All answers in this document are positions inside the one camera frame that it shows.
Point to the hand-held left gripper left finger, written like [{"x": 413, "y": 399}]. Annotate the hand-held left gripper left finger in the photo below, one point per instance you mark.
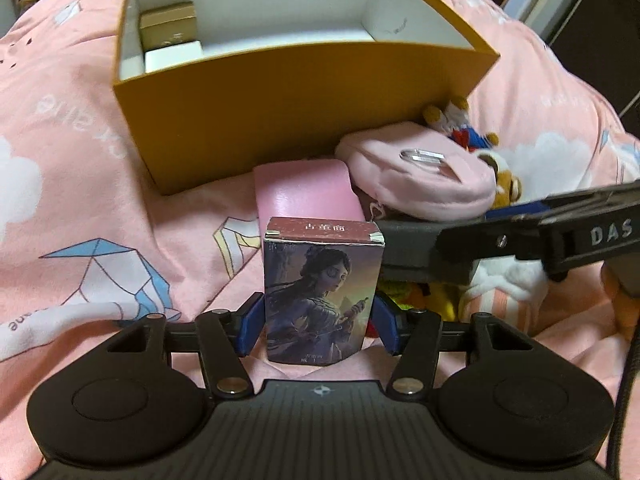
[{"x": 252, "y": 327}]

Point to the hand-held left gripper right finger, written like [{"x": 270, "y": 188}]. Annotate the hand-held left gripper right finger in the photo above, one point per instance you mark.
[{"x": 387, "y": 327}]

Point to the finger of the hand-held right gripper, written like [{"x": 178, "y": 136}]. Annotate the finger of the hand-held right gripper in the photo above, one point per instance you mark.
[
  {"x": 420, "y": 247},
  {"x": 575, "y": 199}
]

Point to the pink plush pouch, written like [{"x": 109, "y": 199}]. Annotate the pink plush pouch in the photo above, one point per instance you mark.
[{"x": 400, "y": 185}]

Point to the brown dog plush toy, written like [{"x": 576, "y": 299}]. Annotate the brown dog plush toy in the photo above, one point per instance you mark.
[{"x": 505, "y": 185}]

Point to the illustrated figure card box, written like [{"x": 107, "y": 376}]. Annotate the illustrated figure card box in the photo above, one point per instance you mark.
[{"x": 320, "y": 285}]

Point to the white plush toy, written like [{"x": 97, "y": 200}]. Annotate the white plush toy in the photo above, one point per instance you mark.
[{"x": 505, "y": 285}]

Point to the pink rectangular box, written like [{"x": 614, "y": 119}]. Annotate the pink rectangular box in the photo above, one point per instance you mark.
[{"x": 305, "y": 190}]

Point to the orange cardboard box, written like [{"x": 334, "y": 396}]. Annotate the orange cardboard box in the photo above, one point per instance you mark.
[{"x": 300, "y": 110}]

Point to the person's right hand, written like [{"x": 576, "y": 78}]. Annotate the person's right hand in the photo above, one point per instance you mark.
[{"x": 625, "y": 300}]

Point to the yellow plush toy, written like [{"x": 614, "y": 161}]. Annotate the yellow plush toy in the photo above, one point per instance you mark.
[{"x": 430, "y": 295}]

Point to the dark furniture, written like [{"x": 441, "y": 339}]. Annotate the dark furniture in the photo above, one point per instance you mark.
[{"x": 575, "y": 10}]

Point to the pink printed blanket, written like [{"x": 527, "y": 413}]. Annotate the pink printed blanket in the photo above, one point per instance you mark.
[{"x": 75, "y": 160}]

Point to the small white box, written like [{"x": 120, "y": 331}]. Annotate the small white box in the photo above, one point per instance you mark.
[{"x": 172, "y": 57}]

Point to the small gold box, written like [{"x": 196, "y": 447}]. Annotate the small gold box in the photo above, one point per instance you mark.
[{"x": 167, "y": 22}]

